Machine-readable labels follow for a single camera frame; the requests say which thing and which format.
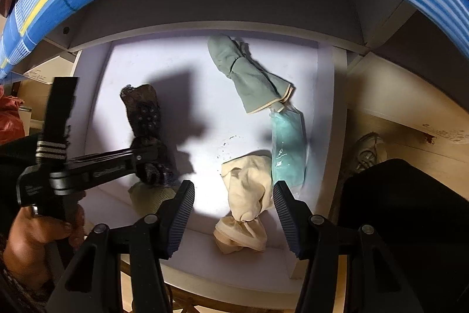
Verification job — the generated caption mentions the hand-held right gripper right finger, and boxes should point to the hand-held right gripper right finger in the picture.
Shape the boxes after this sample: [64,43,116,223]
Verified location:
[273,180,414,313]

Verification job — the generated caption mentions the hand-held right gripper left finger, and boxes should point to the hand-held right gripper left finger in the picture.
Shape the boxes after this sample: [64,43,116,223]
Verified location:
[46,180,196,313]

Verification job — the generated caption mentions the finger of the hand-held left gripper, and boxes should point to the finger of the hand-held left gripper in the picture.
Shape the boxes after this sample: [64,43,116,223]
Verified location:
[68,146,164,169]
[79,161,171,191]

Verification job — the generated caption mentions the pale green ribbed sock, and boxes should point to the pale green ribbed sock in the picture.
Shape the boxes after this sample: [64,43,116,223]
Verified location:
[128,183,176,216]

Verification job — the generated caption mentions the cream stockings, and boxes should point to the cream stockings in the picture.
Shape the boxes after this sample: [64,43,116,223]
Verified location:
[213,150,275,256]

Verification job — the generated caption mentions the dark patterned sock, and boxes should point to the dark patterned sock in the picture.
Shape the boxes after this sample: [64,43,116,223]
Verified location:
[120,84,178,188]

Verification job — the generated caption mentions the teal cloth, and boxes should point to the teal cloth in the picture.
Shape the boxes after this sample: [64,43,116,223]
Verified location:
[267,106,308,189]

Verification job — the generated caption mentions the grey-green work glove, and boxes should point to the grey-green work glove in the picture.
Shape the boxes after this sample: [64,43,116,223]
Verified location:
[208,35,294,114]

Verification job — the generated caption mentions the person's left forearm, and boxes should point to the person's left forearm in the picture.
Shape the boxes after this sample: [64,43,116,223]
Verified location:
[0,243,52,313]

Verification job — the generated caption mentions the person's left hand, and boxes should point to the person's left hand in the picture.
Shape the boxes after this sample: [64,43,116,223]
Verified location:
[3,201,86,286]

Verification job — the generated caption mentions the white container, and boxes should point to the white container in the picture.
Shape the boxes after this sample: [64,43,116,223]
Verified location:
[18,106,34,134]

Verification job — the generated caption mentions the red plastic bag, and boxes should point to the red plastic bag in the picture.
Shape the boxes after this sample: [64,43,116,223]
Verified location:
[0,86,26,145]

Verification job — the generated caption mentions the white sneaker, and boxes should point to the white sneaker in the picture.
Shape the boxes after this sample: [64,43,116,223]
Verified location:
[342,131,387,176]

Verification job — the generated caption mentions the person's right leg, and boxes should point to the person's right leg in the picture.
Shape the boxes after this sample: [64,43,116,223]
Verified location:
[335,158,469,313]

